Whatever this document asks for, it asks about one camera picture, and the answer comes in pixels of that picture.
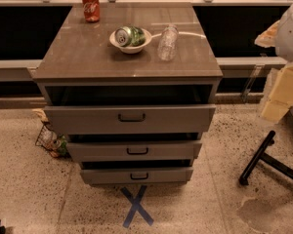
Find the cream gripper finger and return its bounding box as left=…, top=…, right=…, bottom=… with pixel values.
left=261, top=63, right=293, bottom=123
left=254, top=21, right=279, bottom=48

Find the green soda can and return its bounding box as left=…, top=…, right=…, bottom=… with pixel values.
left=114, top=26, right=146, bottom=47

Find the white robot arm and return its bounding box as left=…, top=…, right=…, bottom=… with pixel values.
left=255, top=4, right=293, bottom=123

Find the white paper bowl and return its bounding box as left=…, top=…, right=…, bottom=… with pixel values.
left=109, top=29, right=152, bottom=54

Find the red cola can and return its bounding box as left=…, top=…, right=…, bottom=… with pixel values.
left=82, top=0, right=100, bottom=22

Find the clear plastic bottle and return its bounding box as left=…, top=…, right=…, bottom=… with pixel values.
left=157, top=24, right=179, bottom=61

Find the middle grey drawer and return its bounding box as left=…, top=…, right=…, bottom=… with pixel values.
left=67, top=140, right=202, bottom=162

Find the grey drawer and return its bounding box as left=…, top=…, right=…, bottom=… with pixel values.
left=80, top=167, right=193, bottom=185
left=44, top=104, right=216, bottom=135
left=67, top=140, right=202, bottom=162

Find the blue tape cross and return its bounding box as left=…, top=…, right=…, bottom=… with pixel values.
left=121, top=185, right=154, bottom=228

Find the bottom grey drawer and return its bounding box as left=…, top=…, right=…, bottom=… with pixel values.
left=80, top=167, right=193, bottom=185

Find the top grey drawer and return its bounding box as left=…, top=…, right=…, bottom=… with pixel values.
left=44, top=104, right=216, bottom=135

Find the wire basket with items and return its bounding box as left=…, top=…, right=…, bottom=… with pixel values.
left=35, top=124, right=69, bottom=158

